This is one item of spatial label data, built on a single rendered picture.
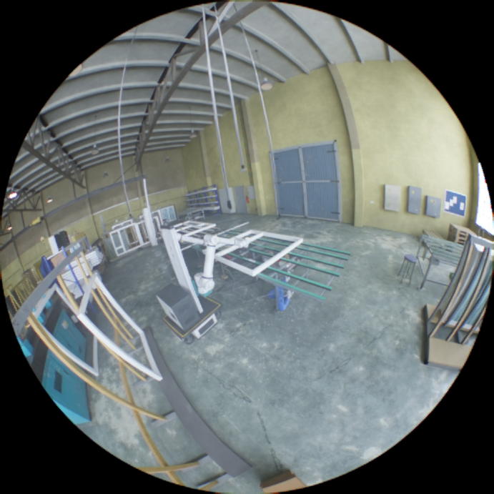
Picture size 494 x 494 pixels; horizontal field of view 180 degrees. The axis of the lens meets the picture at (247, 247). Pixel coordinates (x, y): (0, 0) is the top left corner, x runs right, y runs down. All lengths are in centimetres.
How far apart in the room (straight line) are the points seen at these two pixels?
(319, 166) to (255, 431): 877
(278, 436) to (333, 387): 86
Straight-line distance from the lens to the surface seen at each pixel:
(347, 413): 224
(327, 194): 820
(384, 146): 800
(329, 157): 816
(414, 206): 786
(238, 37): 784
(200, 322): 253
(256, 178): 1011
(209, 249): 204
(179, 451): 237
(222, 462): 215
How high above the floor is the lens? 209
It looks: 22 degrees down
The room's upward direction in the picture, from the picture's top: 9 degrees counter-clockwise
